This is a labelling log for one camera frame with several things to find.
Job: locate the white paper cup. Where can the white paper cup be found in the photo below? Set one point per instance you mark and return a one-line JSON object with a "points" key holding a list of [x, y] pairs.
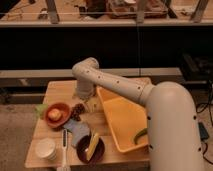
{"points": [[46, 149]]}

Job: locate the yellow banana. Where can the yellow banana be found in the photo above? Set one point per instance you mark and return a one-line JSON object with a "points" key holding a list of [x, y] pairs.
{"points": [[92, 146]]}

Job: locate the orange fruit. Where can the orange fruit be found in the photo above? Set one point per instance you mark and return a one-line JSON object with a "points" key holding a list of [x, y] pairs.
{"points": [[54, 114]]}

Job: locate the green small cup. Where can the green small cup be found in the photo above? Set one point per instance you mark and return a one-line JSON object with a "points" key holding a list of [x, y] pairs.
{"points": [[40, 110]]}

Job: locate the black foot pedal box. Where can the black foot pedal box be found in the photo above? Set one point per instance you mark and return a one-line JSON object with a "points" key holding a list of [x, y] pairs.
{"points": [[203, 132]]}

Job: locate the dark maroon bowl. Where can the dark maroon bowl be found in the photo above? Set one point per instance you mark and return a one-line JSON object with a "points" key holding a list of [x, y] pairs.
{"points": [[83, 145]]}

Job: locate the blue grey cloth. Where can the blue grey cloth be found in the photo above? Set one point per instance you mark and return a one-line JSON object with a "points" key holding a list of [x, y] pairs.
{"points": [[78, 130]]}

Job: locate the white handled brush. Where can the white handled brush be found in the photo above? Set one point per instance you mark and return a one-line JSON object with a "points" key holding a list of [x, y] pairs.
{"points": [[64, 166]]}

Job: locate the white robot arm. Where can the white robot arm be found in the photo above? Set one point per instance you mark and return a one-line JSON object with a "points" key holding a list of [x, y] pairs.
{"points": [[173, 133]]}

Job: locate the brown grape bunch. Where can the brown grape bunch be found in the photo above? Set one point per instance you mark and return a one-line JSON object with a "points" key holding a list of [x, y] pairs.
{"points": [[76, 111]]}

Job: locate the wooden table board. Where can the wooden table board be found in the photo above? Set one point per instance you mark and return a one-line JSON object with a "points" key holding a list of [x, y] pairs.
{"points": [[63, 91]]}

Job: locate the yellow plastic tray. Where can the yellow plastic tray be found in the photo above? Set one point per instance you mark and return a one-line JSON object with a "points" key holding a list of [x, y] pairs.
{"points": [[125, 120]]}

